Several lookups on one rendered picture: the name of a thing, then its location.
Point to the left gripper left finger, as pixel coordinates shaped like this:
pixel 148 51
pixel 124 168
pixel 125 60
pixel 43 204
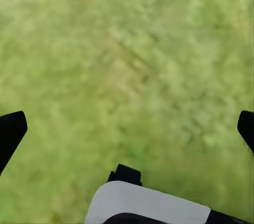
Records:
pixel 13 127

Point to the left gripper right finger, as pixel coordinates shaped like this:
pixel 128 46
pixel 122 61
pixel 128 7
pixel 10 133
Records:
pixel 245 127

